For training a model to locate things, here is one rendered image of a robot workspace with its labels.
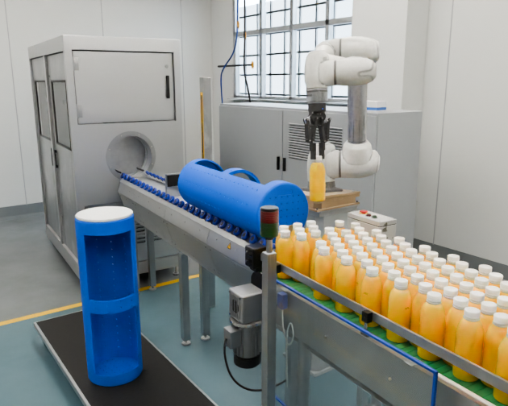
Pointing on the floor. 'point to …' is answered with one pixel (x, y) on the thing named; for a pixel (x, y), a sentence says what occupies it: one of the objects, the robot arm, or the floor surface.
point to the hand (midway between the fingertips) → (317, 151)
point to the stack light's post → (268, 328)
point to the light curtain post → (206, 151)
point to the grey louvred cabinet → (258, 134)
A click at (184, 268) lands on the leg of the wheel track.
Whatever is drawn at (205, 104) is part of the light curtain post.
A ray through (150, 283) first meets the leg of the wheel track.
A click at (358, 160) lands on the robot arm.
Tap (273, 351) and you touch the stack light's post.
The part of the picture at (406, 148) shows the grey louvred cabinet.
